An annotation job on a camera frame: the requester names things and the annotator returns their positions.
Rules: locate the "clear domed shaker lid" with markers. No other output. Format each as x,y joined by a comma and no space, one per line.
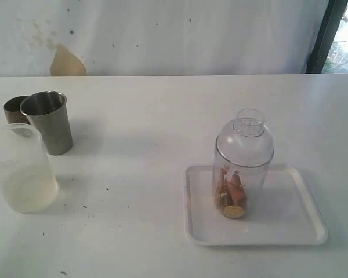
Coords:
245,140

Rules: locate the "clear plastic shaker tumbler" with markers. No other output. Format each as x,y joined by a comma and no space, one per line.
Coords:
252,180

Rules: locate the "stainless steel cup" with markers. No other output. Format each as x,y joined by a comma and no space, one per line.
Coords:
47,112

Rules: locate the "round wooden cup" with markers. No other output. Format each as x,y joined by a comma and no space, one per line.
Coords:
12,110

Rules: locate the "white plastic tray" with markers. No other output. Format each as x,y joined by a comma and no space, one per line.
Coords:
284,214

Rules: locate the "frosted plastic jar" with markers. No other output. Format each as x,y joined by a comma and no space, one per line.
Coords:
27,182

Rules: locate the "dark window frame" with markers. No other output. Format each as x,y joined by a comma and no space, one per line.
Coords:
330,23

